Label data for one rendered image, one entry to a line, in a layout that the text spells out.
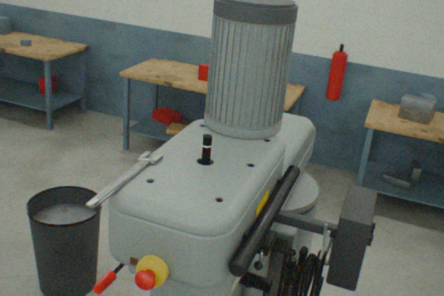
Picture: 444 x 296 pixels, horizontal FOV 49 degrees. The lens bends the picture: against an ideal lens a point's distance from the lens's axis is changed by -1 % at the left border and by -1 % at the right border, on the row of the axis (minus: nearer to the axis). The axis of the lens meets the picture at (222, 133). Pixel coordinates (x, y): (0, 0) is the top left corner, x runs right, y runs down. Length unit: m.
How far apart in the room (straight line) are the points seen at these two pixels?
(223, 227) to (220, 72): 0.43
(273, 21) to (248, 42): 0.07
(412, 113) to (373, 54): 0.80
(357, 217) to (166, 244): 0.55
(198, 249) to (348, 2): 4.43
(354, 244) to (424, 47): 4.01
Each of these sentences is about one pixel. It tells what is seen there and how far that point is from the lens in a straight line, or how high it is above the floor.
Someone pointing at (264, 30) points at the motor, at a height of 2.15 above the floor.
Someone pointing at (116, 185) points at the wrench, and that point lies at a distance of 0.95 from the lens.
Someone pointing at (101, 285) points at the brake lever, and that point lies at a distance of 1.01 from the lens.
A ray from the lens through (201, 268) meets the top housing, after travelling 0.92.
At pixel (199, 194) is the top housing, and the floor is 1.89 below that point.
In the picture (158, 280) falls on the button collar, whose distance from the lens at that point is 0.95.
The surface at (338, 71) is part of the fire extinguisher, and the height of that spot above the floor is 1.11.
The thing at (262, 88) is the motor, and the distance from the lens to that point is 1.16.
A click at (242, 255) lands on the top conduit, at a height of 1.81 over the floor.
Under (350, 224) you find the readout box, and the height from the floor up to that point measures 1.71.
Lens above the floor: 2.36
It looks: 23 degrees down
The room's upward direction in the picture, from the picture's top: 5 degrees clockwise
